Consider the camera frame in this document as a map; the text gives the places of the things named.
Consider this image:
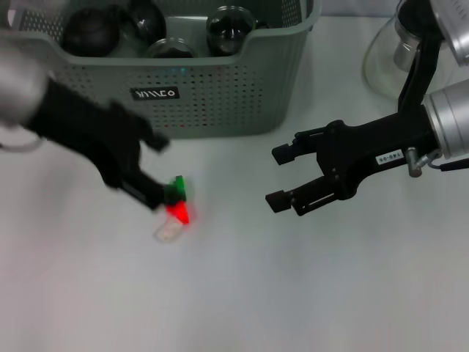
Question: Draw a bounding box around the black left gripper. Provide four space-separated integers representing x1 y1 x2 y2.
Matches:
24 78 171 213

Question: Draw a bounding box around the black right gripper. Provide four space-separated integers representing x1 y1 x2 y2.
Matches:
265 105 443 217

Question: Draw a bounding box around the orange-red wedge toy brick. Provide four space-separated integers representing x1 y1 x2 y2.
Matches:
165 200 192 225

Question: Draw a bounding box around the white toy brick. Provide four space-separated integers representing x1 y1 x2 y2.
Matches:
152 218 184 243

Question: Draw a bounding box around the glass teacup with black handle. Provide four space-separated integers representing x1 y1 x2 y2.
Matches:
146 37 197 59
204 5 270 58
120 0 168 48

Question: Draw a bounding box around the grey-green perforated storage bin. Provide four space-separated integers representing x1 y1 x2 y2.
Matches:
0 0 323 140

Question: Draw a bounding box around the dark clay teapot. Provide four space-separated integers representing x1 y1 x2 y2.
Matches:
60 7 122 58

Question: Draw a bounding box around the right gripper cable with connectors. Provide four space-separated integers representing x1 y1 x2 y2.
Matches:
406 147 469 178

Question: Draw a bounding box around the glass pitcher with black handle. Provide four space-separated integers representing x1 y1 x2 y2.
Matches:
362 0 459 113

